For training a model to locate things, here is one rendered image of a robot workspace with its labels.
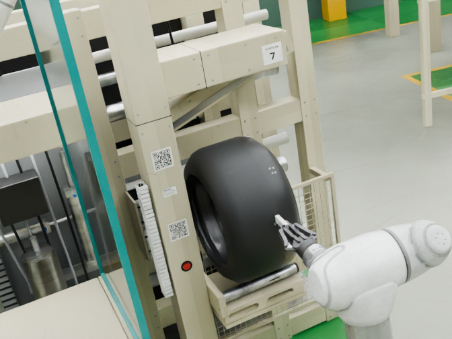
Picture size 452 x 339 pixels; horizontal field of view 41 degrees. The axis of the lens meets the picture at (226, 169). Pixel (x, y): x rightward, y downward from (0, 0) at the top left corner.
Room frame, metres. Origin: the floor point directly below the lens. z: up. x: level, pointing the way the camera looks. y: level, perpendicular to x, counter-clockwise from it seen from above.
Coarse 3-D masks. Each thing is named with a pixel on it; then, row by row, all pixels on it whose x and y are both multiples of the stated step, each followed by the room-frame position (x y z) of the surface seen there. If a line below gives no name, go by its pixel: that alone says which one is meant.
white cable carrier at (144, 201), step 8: (136, 184) 2.01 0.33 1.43; (144, 184) 2.01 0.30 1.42; (144, 192) 1.98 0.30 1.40; (144, 200) 1.98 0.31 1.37; (144, 208) 1.97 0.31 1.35; (144, 216) 1.98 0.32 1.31; (152, 216) 1.98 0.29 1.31; (152, 224) 1.98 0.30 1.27; (152, 232) 1.98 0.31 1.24; (152, 240) 1.97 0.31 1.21; (160, 240) 1.99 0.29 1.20; (152, 248) 1.99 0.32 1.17; (160, 248) 1.98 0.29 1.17; (160, 256) 1.98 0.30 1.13; (160, 264) 1.98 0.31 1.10; (160, 272) 1.97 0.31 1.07; (160, 280) 1.99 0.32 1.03; (168, 280) 1.98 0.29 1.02; (168, 288) 1.98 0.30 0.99; (168, 296) 1.98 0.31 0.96
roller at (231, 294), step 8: (288, 264) 2.10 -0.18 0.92; (296, 264) 2.09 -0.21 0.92; (272, 272) 2.06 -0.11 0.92; (280, 272) 2.06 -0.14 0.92; (288, 272) 2.06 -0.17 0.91; (296, 272) 2.08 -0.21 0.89; (256, 280) 2.03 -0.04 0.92; (264, 280) 2.03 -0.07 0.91; (272, 280) 2.04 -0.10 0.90; (232, 288) 2.00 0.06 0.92; (240, 288) 2.00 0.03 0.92; (248, 288) 2.00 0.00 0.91; (256, 288) 2.01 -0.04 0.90; (232, 296) 1.97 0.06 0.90; (240, 296) 1.99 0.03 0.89
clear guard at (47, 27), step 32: (32, 0) 1.48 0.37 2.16; (32, 32) 1.68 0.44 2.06; (64, 32) 1.19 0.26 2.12; (64, 64) 1.27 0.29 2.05; (64, 96) 1.41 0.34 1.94; (64, 128) 1.59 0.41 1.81; (96, 160) 1.19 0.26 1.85; (96, 192) 1.32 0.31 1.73; (96, 224) 1.49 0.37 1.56; (96, 256) 1.69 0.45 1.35; (128, 288) 1.19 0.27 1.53; (128, 320) 1.39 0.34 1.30
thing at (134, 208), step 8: (128, 192) 2.48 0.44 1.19; (136, 192) 2.49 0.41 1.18; (128, 200) 2.44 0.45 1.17; (136, 200) 2.37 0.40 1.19; (136, 208) 2.35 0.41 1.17; (136, 216) 2.37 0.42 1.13; (136, 224) 2.41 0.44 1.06; (144, 224) 2.36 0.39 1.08; (136, 232) 2.46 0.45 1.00; (144, 232) 2.37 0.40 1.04; (144, 240) 2.35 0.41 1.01; (144, 248) 2.37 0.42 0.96; (152, 256) 2.36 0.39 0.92
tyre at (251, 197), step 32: (192, 160) 2.19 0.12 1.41; (224, 160) 2.07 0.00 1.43; (256, 160) 2.07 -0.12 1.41; (192, 192) 2.37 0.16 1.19; (224, 192) 1.97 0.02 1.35; (256, 192) 1.96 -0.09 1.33; (288, 192) 1.99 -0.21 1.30; (224, 224) 1.94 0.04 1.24; (256, 224) 1.91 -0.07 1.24; (224, 256) 2.24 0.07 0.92; (256, 256) 1.90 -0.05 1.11; (288, 256) 1.97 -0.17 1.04
